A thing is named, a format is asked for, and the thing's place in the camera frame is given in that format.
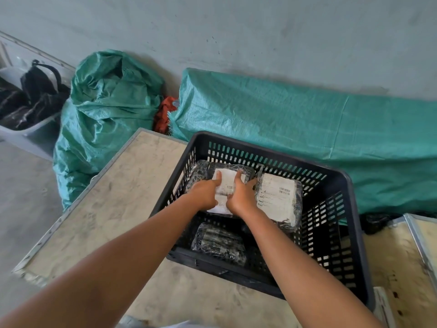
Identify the red cloth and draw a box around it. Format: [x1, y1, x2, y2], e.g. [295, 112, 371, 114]
[152, 96, 178, 135]

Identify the person's right forearm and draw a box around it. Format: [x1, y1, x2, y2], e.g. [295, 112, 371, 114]
[239, 205, 383, 328]

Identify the clear-wrapped black parcel with label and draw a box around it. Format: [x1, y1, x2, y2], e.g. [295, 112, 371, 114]
[185, 160, 257, 216]

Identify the person's right hand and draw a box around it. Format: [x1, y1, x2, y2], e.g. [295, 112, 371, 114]
[226, 171, 258, 218]

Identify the black plastic crate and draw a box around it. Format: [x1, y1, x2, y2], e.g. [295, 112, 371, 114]
[149, 131, 375, 309]

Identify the green woven sack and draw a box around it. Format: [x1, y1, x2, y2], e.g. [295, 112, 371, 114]
[53, 49, 166, 211]

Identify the metal-edged wooden panel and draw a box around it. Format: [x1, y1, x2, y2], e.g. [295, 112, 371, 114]
[363, 213, 437, 328]

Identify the person's left hand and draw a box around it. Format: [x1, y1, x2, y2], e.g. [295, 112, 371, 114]
[187, 171, 222, 212]

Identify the black plastic bag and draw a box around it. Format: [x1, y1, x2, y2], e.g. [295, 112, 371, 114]
[359, 213, 403, 235]

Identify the person's left forearm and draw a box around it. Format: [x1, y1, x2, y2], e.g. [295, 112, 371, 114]
[0, 195, 205, 328]

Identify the large white-labelled wrapped parcel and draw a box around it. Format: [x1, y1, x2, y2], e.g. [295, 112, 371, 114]
[255, 173, 304, 233]

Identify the grey plastic bin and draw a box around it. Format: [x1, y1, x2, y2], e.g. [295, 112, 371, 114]
[0, 56, 74, 161]

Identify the green woven tarp bundle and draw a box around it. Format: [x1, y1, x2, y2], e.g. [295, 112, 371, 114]
[168, 68, 437, 215]

